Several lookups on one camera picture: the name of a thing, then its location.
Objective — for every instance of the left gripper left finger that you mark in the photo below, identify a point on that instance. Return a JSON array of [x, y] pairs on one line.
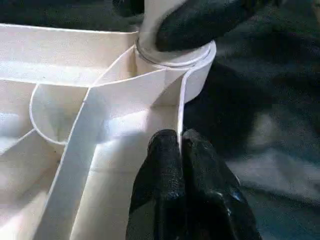
[[160, 195]]

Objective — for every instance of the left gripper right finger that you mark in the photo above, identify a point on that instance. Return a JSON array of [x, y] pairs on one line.
[[215, 200]]

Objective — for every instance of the white plastic table top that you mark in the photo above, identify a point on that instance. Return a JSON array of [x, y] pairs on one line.
[[50, 100]]

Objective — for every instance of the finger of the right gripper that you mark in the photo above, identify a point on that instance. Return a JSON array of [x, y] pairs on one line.
[[129, 7], [200, 22]]

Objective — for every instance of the white plastic table leg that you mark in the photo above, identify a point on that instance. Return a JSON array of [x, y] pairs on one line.
[[160, 30]]

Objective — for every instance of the black work mat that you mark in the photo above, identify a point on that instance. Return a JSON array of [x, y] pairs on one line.
[[265, 130]]

